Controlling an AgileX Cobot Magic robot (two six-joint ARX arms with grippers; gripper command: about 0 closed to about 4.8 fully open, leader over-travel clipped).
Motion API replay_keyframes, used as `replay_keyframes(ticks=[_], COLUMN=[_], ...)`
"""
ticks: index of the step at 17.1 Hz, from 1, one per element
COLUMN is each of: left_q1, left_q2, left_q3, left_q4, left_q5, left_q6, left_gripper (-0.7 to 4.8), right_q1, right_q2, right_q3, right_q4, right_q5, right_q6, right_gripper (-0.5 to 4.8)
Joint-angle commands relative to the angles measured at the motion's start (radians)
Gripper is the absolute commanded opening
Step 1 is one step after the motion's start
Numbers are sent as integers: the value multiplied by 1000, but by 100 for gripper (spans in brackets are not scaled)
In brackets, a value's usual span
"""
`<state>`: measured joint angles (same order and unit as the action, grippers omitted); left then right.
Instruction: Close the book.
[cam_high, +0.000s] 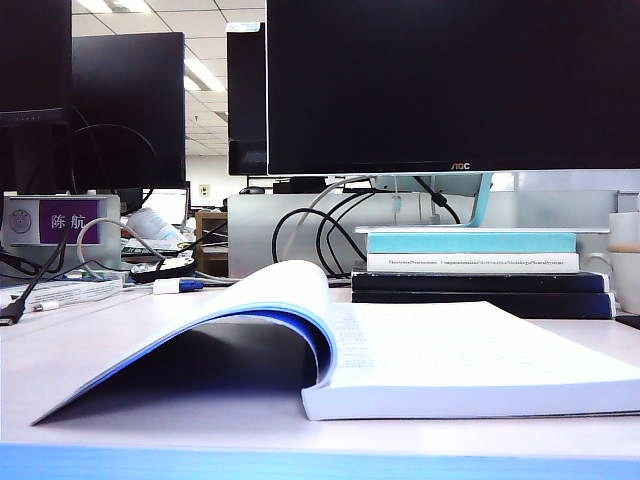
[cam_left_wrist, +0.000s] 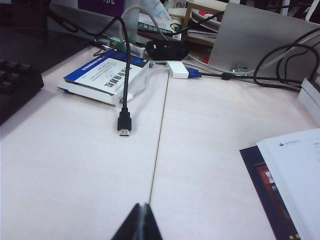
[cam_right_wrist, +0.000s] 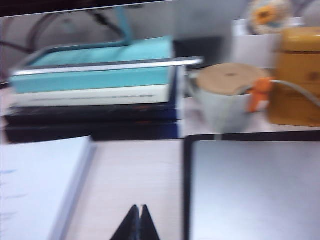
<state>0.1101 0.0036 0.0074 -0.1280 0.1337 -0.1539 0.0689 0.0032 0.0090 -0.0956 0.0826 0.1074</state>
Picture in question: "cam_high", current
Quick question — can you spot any large black AOC monitor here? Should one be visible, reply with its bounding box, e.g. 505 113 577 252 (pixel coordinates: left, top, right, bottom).
265 0 640 177

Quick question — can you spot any black round device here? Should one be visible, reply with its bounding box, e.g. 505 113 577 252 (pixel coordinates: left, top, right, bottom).
130 257 198 284

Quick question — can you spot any blue cover paperback book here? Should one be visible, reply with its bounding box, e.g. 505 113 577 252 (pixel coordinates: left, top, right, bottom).
30 259 640 427

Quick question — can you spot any light blue monitor stand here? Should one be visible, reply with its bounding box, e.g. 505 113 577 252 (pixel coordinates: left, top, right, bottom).
468 172 496 229

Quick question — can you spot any narrow black background monitor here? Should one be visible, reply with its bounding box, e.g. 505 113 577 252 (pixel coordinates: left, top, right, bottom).
226 21 269 177

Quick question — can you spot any flat white box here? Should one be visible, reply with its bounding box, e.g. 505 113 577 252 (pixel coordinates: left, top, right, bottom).
0 277 124 307

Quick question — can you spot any white looped cable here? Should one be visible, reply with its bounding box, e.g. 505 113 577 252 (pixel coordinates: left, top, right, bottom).
76 217 167 282

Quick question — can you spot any silver desk partition panel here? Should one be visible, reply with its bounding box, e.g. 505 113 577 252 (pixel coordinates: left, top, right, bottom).
227 190 640 279

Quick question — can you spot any silver monitor base plate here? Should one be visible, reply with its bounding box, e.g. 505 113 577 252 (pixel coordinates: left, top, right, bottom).
353 224 612 235

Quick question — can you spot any black USB plug cable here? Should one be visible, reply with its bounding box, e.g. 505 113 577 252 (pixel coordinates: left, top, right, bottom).
0 219 71 327

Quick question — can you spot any black monitor seen from behind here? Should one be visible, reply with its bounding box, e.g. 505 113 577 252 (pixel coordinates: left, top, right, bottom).
71 32 187 191

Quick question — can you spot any teal spine book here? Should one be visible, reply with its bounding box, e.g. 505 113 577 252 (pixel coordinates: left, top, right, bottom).
366 232 578 255

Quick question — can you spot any black looped cable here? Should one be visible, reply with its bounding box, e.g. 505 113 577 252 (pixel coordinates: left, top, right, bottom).
271 189 377 279

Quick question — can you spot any black cable with ferrite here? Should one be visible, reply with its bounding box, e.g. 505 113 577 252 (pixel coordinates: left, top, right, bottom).
413 175 462 225

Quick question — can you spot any white spine book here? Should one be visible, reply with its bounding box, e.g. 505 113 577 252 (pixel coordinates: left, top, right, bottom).
365 252 582 274

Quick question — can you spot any white monitor cable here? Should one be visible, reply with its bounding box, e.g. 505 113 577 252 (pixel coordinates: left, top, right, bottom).
294 175 372 236

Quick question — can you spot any dark navy book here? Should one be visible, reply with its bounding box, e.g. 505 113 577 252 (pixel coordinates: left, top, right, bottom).
350 290 618 320
350 269 612 295

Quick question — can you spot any black monitor with thin bezel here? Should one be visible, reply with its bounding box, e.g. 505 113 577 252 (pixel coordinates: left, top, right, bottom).
0 0 74 194

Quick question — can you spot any white mug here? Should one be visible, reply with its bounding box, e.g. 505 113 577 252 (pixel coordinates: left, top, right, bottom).
589 211 640 316

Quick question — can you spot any white and blue VGA adapter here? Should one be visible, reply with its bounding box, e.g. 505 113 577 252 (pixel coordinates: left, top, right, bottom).
152 278 206 296

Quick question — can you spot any purple and white name plate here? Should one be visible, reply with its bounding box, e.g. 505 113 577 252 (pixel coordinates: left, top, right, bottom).
1 195 122 248

